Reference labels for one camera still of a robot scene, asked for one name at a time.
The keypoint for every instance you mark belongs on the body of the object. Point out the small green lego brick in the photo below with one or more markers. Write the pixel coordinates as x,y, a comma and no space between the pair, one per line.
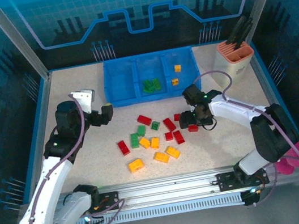
155,125

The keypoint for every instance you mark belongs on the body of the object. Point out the small yellow lego brick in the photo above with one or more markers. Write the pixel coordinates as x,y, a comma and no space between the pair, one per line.
177,68
175,81

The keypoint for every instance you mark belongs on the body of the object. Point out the small magenta cup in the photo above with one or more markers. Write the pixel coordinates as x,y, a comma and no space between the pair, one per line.
285,167

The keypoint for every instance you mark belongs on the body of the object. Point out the blue table rim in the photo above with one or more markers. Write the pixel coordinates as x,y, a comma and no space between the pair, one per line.
270,80

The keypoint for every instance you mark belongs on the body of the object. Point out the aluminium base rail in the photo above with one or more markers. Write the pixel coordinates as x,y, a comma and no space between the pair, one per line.
164,185

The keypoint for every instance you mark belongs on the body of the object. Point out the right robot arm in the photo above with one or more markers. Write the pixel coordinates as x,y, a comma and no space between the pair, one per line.
235,112

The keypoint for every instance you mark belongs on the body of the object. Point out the cream knife block pink top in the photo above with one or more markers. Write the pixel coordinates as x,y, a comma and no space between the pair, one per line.
229,72

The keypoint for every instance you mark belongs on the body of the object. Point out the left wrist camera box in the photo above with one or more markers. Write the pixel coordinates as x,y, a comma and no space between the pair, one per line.
84,98

